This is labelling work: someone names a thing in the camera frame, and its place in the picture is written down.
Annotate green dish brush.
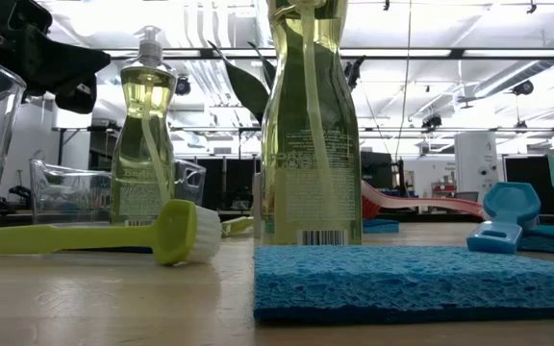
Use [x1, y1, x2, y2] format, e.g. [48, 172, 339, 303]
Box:
[219, 215, 255, 238]
[0, 198, 223, 266]

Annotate clear spray bottle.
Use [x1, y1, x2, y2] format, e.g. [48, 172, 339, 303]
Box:
[260, 0, 364, 247]

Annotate red dish brush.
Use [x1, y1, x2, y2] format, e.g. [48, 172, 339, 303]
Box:
[361, 180, 488, 221]

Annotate blue dish brush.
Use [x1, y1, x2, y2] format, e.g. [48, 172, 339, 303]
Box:
[466, 181, 542, 255]

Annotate white ceiling unit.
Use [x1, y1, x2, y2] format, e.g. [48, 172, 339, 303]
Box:
[51, 108, 94, 130]

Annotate black ceiling spotlight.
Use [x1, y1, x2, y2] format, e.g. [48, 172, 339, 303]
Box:
[511, 79, 536, 97]
[172, 75, 193, 97]
[344, 61, 358, 92]
[420, 113, 444, 131]

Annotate snake plant in white pot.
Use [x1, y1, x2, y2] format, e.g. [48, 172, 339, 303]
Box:
[208, 40, 367, 240]

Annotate black partition panel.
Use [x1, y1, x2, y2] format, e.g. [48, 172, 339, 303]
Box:
[204, 158, 259, 212]
[504, 155, 551, 216]

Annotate black monitor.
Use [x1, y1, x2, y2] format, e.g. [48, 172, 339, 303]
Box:
[361, 151, 393, 191]

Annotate red tool shelf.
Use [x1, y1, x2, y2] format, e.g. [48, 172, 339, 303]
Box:
[430, 180, 457, 198]

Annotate white column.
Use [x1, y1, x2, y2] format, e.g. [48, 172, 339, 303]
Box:
[453, 132, 499, 209]

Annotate thin hanging wire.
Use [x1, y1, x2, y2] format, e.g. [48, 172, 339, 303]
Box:
[393, 0, 414, 162]

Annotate metal ventilation duct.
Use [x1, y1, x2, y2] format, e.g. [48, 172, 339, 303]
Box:
[471, 23, 554, 100]

